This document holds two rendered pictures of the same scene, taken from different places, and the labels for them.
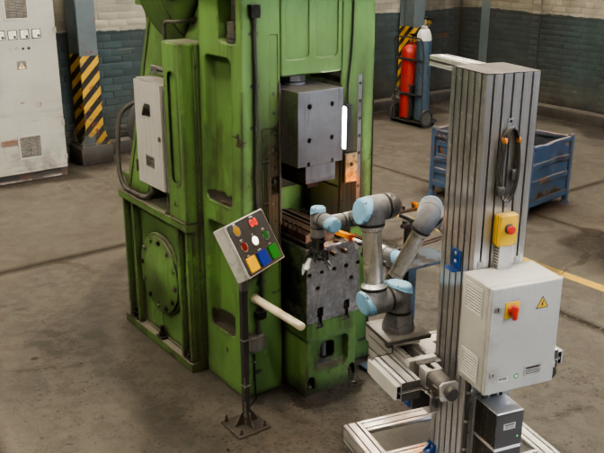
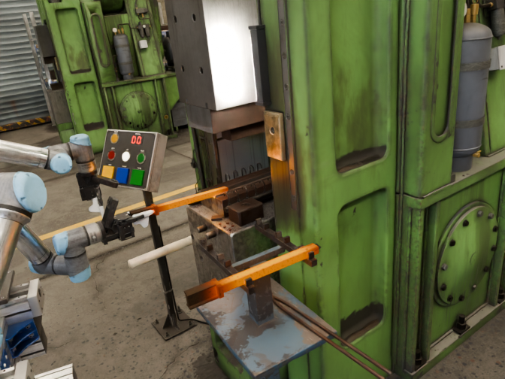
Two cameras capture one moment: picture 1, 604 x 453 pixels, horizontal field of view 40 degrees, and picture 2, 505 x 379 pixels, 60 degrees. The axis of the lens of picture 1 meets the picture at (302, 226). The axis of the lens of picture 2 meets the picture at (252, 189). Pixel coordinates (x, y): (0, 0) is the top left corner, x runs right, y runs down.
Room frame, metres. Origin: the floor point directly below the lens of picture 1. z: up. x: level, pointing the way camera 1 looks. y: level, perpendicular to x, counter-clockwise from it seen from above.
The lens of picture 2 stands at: (4.61, -1.79, 1.69)
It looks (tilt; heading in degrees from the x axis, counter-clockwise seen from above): 22 degrees down; 93
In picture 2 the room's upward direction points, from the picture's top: 6 degrees counter-clockwise
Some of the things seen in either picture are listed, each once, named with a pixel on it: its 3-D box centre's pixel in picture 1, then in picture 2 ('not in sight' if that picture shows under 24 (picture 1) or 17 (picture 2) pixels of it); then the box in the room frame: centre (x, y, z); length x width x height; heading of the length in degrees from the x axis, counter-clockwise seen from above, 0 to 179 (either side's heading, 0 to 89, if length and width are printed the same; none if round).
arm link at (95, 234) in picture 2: not in sight; (93, 233); (3.95, -0.41, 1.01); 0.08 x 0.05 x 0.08; 126
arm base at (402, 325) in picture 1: (398, 317); not in sight; (3.47, -0.44, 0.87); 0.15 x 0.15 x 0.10
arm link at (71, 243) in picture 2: (393, 257); (71, 241); (3.88, -0.46, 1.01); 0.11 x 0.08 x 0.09; 36
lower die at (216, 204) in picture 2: (297, 226); (251, 186); (4.50, 0.02, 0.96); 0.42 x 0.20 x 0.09; 36
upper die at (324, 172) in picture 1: (297, 164); (242, 107); (4.50, 0.02, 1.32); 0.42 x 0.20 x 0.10; 36
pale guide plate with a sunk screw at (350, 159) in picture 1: (350, 167); (274, 135); (4.63, -0.28, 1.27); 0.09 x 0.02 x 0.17; 126
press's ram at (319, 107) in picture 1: (304, 119); (242, 46); (4.53, -0.01, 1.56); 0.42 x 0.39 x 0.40; 36
